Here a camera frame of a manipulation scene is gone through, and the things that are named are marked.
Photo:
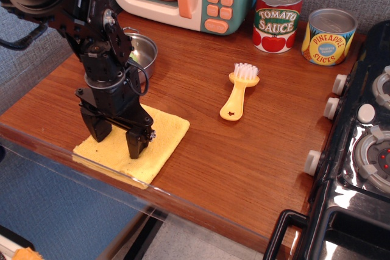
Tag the orange object bottom left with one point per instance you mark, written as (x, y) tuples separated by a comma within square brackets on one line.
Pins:
[(26, 254)]

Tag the lower white stove knob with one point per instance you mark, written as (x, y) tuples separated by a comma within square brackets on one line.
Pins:
[(312, 162)]

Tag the tomato sauce toy can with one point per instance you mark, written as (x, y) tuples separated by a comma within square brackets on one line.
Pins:
[(275, 24)]

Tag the green toy vegetable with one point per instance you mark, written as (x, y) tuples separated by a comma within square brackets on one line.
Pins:
[(133, 57)]

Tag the pineapple slices toy can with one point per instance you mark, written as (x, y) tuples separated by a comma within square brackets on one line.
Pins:
[(328, 36)]

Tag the yellow toy dish brush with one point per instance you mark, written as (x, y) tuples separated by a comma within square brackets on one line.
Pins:
[(243, 76)]

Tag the grey rear stove burner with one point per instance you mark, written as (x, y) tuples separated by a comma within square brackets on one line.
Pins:
[(378, 91)]

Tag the round white stove button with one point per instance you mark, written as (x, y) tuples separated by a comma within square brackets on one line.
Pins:
[(366, 113)]

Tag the upper white stove knob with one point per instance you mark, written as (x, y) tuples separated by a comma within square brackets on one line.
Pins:
[(339, 84)]

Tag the white stove knob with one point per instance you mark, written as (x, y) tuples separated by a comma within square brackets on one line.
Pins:
[(331, 107), (312, 162), (339, 84)]

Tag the black oven door handle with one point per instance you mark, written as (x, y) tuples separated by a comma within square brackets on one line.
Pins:
[(287, 218)]

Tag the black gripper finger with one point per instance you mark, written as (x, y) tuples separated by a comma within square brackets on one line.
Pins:
[(137, 141), (98, 127)]

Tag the clear acrylic table guard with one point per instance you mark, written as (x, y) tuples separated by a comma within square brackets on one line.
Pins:
[(231, 179)]

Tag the grey front stove burner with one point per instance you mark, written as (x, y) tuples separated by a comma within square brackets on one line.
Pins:
[(371, 156)]

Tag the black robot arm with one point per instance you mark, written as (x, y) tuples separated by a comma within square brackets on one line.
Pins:
[(90, 27)]

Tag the black toy stove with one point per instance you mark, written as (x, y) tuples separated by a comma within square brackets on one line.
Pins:
[(348, 216)]

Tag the yellow towel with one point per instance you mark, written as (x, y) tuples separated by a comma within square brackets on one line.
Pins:
[(111, 157)]

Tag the middle white stove knob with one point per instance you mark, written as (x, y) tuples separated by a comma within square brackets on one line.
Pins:
[(331, 107)]

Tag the small steel pot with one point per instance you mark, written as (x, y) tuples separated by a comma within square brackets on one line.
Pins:
[(146, 51)]

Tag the grey stove burner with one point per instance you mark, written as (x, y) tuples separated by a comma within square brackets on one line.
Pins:
[(371, 156), (378, 91)]

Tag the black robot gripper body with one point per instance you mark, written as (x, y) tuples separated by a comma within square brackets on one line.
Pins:
[(118, 102)]

